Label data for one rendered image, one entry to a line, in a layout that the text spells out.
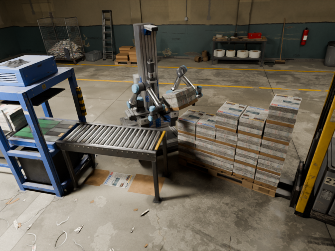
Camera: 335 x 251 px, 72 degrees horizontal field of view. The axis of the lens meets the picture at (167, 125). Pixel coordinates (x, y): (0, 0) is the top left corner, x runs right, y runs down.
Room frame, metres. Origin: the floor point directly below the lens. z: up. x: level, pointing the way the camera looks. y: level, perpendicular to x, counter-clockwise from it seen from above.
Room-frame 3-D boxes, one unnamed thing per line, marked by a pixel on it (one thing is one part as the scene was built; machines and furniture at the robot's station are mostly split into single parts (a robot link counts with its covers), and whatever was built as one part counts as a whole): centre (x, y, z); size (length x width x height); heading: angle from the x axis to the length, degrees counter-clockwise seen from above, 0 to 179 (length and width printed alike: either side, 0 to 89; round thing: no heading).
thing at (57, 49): (9.83, 4.04, 0.85); 1.21 x 0.83 x 1.71; 75
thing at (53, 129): (2.85, 1.72, 0.75); 0.70 x 0.65 x 0.10; 75
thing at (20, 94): (2.35, 1.54, 0.77); 0.09 x 0.09 x 1.55; 75
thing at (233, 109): (2.69, -0.85, 1.06); 0.37 x 0.29 x 0.01; 146
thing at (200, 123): (2.76, -0.74, 0.42); 1.17 x 0.39 x 0.83; 58
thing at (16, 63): (2.75, 1.75, 1.78); 0.32 x 0.28 x 0.05; 165
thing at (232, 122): (2.69, -0.85, 0.95); 0.38 x 0.29 x 0.23; 146
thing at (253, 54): (8.55, -2.65, 0.55); 1.80 x 0.70 x 1.09; 75
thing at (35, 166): (2.85, 1.72, 0.38); 0.94 x 0.69 x 0.63; 165
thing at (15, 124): (2.99, 2.27, 0.93); 0.38 x 0.30 x 0.26; 75
